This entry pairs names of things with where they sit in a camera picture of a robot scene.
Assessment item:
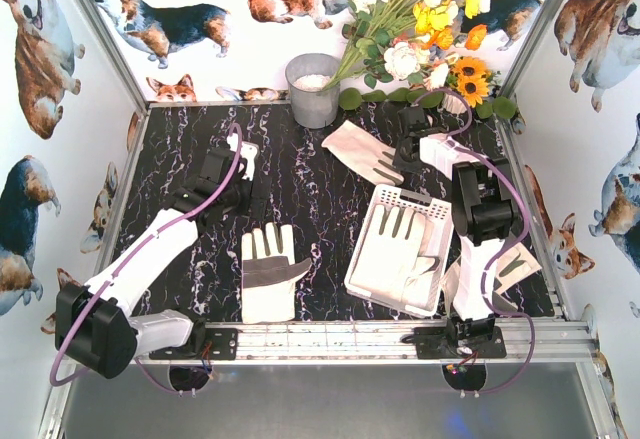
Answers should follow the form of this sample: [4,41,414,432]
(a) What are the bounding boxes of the white glove green fingers back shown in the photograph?
[322,120,404,186]

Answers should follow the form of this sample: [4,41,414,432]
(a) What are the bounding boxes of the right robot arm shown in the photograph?
[393,106,519,337]

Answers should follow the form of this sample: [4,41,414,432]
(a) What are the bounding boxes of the artificial flower bouquet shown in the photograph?
[325,0,492,89]

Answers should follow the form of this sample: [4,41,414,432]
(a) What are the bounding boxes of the aluminium front rail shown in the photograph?
[59,321,601,363]

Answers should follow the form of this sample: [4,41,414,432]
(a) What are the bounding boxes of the white glove grey palm patch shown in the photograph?
[241,222,312,324]

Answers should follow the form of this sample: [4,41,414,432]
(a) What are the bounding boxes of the grey metal bucket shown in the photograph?
[285,53,340,129]

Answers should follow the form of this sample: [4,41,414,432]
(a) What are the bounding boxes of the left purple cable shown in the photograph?
[49,123,244,395]

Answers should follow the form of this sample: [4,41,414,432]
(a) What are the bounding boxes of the right aluminium post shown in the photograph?
[499,0,563,99]

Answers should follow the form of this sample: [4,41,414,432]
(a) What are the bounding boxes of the small white sunflower pot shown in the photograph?
[442,89,471,114]

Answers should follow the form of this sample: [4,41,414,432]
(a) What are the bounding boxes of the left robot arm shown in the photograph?
[54,143,261,379]

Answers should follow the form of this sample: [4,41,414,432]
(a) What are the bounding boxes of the white perforated storage basket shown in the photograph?
[344,184,453,318]

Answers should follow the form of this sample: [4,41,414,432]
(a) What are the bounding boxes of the aluminium post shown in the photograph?
[74,0,149,111]
[499,0,563,99]

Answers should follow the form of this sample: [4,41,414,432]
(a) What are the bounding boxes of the glove beside basket right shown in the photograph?
[439,243,542,318]

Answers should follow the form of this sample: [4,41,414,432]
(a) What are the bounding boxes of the left aluminium post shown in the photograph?
[74,0,149,111]

